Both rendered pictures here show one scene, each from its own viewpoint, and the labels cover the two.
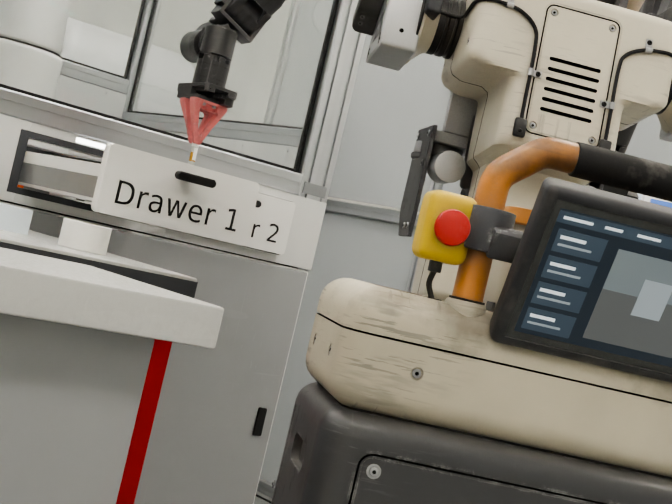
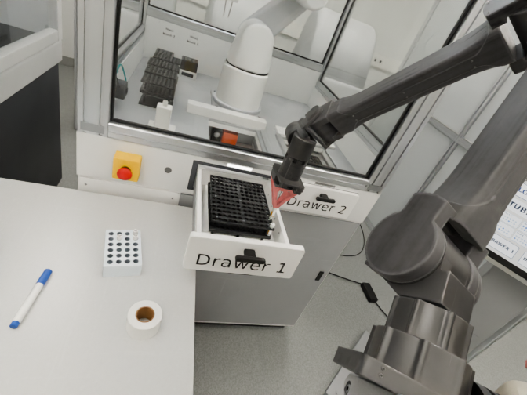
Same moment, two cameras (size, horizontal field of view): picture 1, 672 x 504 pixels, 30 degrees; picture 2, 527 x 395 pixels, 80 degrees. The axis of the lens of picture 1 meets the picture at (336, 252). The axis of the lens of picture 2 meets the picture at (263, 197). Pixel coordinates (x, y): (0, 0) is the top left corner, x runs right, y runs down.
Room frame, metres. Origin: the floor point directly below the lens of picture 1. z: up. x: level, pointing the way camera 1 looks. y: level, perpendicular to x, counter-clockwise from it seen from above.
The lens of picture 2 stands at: (1.48, 0.11, 1.42)
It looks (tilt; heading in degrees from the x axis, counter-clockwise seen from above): 32 degrees down; 17
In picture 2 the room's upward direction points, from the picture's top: 22 degrees clockwise
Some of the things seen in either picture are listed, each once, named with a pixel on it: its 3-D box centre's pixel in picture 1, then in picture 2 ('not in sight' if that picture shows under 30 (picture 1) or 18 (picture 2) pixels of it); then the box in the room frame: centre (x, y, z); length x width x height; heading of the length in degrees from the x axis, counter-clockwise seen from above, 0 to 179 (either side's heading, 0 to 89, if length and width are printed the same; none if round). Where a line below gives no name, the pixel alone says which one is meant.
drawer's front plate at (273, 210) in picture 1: (230, 214); (318, 200); (2.48, 0.22, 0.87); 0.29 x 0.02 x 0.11; 128
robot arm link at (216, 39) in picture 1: (216, 44); (301, 146); (2.17, 0.28, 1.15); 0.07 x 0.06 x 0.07; 32
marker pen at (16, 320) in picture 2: not in sight; (32, 296); (1.71, 0.56, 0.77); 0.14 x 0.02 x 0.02; 33
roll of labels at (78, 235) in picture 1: (84, 236); (143, 319); (1.81, 0.36, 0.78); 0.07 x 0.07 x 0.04
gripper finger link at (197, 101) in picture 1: (198, 117); (281, 190); (2.16, 0.28, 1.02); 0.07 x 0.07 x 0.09; 36
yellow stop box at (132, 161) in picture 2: not in sight; (126, 167); (2.07, 0.72, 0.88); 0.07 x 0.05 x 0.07; 128
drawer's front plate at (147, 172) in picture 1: (178, 196); (245, 256); (2.04, 0.27, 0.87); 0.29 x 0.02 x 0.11; 128
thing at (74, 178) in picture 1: (117, 189); (236, 208); (2.20, 0.40, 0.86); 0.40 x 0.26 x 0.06; 38
